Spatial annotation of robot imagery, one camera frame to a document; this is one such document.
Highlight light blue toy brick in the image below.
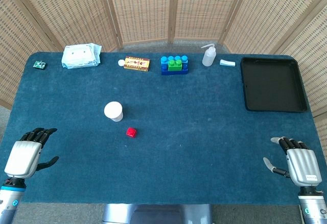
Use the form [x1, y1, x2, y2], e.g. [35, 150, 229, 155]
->
[160, 55, 189, 65]

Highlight green toy brick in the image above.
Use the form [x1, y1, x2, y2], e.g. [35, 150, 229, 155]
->
[168, 59, 183, 71]

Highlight yellow red cardboard box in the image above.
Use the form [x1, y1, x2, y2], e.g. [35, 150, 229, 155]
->
[123, 56, 151, 72]

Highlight woven wooden folding screen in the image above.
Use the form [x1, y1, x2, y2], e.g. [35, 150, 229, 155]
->
[0, 0, 327, 148]

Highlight white blue wet wipes pack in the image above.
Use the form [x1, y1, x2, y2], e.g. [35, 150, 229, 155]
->
[61, 43, 102, 69]

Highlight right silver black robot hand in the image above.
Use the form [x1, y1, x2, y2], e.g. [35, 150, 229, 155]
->
[263, 136, 323, 187]

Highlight blue table cloth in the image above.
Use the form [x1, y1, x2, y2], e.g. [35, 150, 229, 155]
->
[0, 52, 327, 206]

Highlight blue green toy blocks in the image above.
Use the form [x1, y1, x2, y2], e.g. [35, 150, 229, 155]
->
[160, 57, 190, 76]

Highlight small red cube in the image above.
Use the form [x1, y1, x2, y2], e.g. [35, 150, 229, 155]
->
[125, 127, 138, 139]

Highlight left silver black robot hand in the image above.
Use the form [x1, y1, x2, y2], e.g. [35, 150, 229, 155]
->
[4, 128, 60, 179]

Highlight white plastic cup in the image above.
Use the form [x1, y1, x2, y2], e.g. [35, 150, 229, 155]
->
[103, 101, 124, 122]

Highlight black plastic tray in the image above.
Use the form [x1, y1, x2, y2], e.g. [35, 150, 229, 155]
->
[240, 57, 308, 113]

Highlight translucent plastic wash bottle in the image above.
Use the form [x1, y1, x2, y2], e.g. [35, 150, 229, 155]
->
[200, 43, 218, 67]

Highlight light blue sticky note pad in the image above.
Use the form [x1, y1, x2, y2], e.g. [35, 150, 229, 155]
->
[219, 59, 236, 68]

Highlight grey robot torso base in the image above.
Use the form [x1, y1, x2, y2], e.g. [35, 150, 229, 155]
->
[102, 203, 213, 224]

